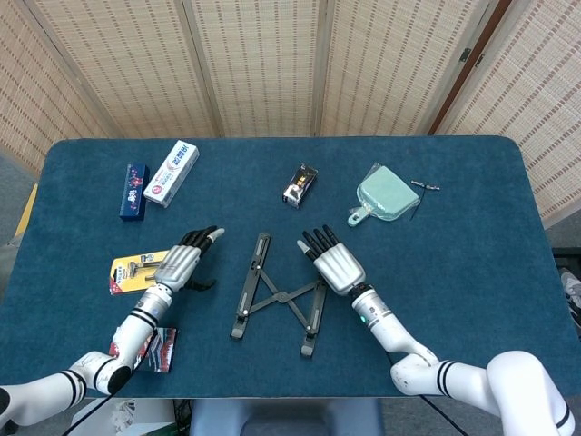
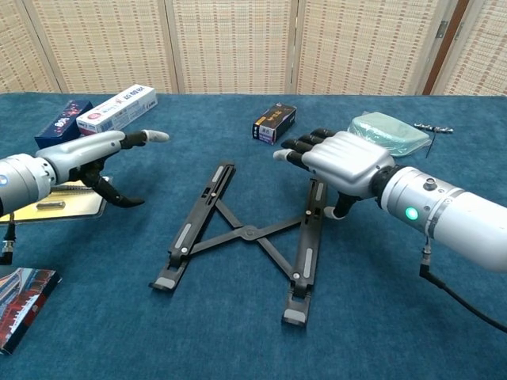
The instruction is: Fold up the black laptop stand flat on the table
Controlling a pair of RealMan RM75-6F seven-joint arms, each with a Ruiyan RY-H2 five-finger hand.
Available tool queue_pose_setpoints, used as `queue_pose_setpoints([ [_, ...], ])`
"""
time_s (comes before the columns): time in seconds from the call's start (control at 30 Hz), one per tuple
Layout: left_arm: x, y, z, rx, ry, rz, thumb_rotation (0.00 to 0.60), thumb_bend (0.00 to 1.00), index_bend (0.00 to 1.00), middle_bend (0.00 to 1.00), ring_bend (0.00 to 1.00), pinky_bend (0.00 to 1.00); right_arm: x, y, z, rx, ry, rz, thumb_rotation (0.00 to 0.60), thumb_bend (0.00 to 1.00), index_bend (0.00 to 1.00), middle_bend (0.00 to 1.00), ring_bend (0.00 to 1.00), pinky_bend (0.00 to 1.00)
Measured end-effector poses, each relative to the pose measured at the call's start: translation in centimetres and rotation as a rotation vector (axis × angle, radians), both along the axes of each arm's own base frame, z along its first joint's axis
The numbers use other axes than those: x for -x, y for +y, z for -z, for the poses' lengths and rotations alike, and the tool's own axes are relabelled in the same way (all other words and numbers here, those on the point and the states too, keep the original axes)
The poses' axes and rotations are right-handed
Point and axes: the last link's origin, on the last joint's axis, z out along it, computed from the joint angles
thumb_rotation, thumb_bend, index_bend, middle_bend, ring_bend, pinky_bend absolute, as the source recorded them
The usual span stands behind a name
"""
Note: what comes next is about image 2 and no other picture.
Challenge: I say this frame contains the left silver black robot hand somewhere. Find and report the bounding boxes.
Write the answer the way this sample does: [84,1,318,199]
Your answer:
[35,128,170,209]

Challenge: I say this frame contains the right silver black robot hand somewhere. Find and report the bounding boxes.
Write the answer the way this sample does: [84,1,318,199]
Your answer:
[272,127,397,219]

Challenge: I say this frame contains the black folding laptop stand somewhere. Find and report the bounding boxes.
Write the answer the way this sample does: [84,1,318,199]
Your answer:
[148,160,329,328]

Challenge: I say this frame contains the navy blue patterned box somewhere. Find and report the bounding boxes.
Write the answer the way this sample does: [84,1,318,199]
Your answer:
[34,99,94,150]

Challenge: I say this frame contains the yellow razor blister pack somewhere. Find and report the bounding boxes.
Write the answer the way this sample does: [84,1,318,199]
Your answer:
[0,180,108,225]

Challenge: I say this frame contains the mint green bagged dustpan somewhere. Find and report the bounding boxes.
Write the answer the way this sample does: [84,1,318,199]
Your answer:
[346,112,431,159]

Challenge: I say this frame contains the white toothpaste box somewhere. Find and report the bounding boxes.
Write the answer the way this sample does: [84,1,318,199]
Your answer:
[75,84,158,138]

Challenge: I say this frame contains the small black gold box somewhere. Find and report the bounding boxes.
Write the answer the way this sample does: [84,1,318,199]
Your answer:
[252,102,298,146]

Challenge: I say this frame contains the metal drill bit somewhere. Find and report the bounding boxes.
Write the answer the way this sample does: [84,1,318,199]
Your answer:
[414,121,455,134]

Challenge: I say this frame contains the blue table cloth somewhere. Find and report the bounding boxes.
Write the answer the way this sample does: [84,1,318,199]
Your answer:
[0,92,507,380]

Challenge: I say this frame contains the bamboo folding screen panel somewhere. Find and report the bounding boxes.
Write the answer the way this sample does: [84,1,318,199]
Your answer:
[295,0,451,96]
[164,0,300,95]
[431,0,507,97]
[0,0,68,95]
[21,0,185,95]

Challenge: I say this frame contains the red blue illustrated book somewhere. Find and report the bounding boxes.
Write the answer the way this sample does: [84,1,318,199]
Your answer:
[0,267,63,356]

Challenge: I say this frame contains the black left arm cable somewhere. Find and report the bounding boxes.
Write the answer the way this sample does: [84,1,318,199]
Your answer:
[0,211,19,266]

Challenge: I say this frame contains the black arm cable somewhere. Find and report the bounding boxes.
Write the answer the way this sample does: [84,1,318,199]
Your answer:
[0,211,19,266]
[418,235,507,333]

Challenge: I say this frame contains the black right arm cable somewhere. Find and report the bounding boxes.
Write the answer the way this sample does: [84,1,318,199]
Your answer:
[418,235,507,333]

